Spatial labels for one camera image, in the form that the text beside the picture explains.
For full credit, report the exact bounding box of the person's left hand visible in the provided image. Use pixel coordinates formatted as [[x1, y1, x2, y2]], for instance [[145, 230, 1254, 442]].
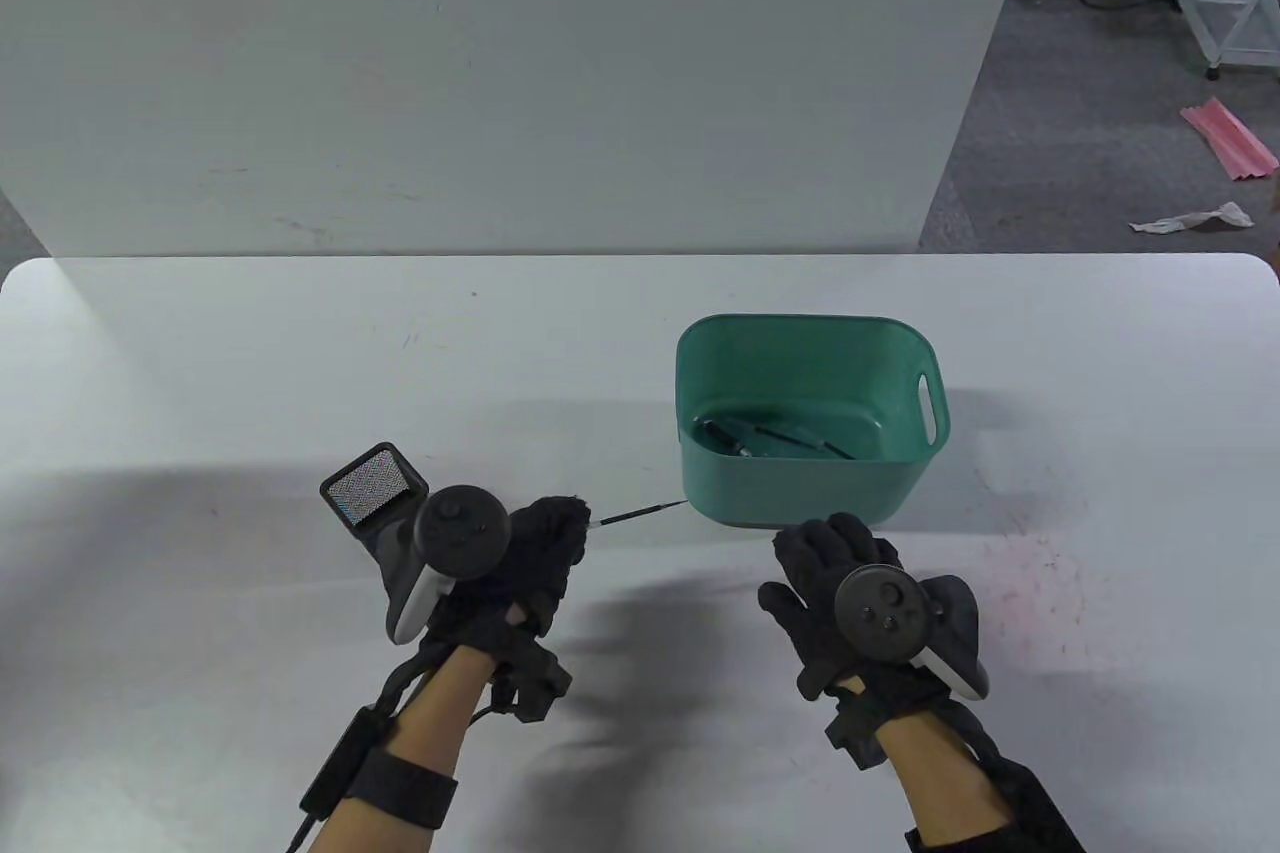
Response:
[[425, 493, 593, 684]]

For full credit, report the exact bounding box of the person's right hand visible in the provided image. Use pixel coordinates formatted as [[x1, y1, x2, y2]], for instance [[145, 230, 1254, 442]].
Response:
[[758, 513, 986, 754]]

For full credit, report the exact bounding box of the person's right forearm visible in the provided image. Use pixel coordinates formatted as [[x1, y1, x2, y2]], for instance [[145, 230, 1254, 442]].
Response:
[[880, 713, 1016, 849]]

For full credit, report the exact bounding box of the person's left forearm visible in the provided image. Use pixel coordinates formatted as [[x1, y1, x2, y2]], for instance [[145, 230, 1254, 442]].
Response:
[[310, 643, 501, 853]]

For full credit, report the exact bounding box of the black grey right hand controller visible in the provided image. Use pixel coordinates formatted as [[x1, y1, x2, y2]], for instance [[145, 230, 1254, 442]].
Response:
[[835, 565, 991, 702]]

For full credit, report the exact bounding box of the black grey hand controller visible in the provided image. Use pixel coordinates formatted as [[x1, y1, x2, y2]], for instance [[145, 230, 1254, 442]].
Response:
[[375, 485, 513, 646], [835, 565, 991, 702]]

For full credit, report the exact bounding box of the green plastic bin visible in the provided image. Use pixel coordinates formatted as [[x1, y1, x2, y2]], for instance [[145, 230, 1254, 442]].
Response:
[[675, 313, 951, 531]]

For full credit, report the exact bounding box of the black grey left hand controller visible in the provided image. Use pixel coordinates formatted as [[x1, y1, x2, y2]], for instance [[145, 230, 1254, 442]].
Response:
[[375, 485, 513, 646]]

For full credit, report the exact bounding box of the black mesh pen holder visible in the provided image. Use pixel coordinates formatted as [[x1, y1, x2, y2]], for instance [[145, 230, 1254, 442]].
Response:
[[320, 441, 431, 539]]

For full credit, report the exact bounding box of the black left armband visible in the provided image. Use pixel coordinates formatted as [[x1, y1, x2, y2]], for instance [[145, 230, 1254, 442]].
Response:
[[350, 748, 459, 829]]

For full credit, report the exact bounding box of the black armband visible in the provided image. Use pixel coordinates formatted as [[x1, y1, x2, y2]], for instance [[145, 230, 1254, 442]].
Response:
[[350, 748, 459, 829], [905, 818, 1021, 853]]

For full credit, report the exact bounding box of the black right armband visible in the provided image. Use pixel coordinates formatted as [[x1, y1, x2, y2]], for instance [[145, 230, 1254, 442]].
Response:
[[905, 818, 1021, 853]]

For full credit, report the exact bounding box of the white partition board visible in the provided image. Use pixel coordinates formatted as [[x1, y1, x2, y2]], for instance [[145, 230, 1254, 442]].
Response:
[[0, 0, 1046, 256]]

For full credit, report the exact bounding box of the white crumpled paper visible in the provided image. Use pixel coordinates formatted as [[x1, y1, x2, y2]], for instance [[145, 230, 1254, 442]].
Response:
[[1130, 201, 1256, 236]]

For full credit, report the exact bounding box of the pink folded paper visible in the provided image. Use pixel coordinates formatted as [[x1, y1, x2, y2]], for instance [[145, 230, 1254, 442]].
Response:
[[1180, 98, 1280, 182]]

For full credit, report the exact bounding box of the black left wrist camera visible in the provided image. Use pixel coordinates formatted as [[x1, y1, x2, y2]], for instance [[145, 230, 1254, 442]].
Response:
[[495, 641, 573, 724]]

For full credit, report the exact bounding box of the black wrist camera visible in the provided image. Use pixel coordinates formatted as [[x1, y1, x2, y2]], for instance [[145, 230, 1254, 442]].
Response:
[[495, 641, 573, 724], [825, 698, 886, 772]]

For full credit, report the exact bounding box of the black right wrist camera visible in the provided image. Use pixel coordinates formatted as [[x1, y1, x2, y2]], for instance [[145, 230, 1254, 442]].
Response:
[[825, 698, 886, 772]]

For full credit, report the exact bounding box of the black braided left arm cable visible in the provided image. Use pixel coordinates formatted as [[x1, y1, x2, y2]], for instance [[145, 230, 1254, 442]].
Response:
[[378, 643, 451, 724]]

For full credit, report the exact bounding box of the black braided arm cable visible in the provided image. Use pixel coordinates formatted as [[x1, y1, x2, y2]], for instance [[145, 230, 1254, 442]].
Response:
[[378, 643, 451, 724], [945, 703, 1011, 774]]

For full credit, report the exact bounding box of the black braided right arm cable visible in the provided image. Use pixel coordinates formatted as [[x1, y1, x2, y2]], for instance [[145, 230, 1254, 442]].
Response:
[[945, 703, 1011, 774]]

